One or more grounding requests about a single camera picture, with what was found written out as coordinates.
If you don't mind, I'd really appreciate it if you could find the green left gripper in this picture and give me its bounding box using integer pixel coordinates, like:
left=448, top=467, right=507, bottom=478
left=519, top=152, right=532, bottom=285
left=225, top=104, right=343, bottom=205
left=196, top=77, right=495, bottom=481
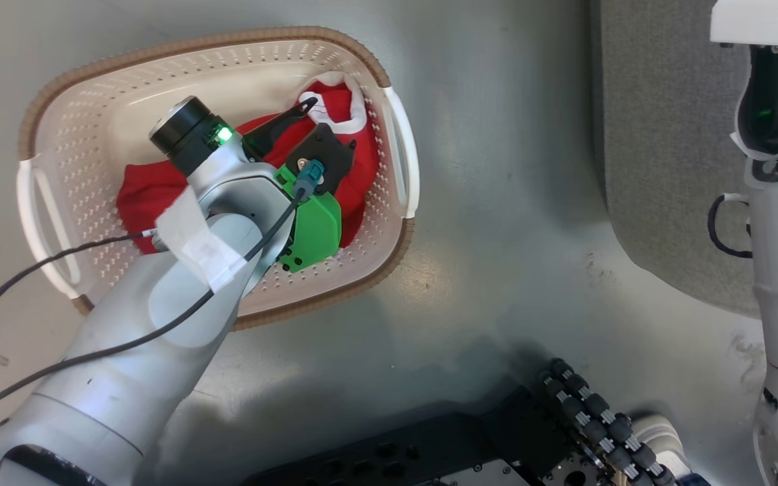
left=244, top=97, right=343, bottom=274

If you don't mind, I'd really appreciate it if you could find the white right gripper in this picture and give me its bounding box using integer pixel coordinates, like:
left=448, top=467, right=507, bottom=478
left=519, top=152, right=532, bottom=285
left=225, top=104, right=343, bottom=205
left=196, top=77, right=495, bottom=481
left=710, top=0, right=778, bottom=48

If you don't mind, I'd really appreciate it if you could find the red and white garment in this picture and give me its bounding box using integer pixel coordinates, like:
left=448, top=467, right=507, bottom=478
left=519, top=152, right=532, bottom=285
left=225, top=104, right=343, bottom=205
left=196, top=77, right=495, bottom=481
left=116, top=81, right=380, bottom=256

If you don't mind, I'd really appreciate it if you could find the grey fabric sofa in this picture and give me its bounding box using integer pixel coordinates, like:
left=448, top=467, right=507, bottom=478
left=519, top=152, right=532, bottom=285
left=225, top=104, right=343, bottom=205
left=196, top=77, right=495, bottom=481
left=590, top=0, right=762, bottom=319

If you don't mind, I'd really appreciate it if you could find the white tape strip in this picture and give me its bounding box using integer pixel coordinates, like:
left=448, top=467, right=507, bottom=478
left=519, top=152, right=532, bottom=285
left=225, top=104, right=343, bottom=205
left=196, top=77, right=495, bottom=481
left=155, top=185, right=249, bottom=292

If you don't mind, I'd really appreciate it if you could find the cream perforated laundry basket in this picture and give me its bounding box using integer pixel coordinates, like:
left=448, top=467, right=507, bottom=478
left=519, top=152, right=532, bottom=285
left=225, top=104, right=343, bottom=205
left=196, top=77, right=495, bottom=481
left=16, top=26, right=421, bottom=331

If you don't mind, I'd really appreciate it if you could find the black roller omni wheel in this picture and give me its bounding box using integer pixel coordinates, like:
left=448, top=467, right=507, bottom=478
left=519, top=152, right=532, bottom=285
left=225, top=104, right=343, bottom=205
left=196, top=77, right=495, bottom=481
left=539, top=358, right=679, bottom=486

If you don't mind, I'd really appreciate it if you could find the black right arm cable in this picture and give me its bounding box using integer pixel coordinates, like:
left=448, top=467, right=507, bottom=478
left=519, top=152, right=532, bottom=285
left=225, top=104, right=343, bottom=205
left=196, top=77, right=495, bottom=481
left=707, top=193, right=755, bottom=259

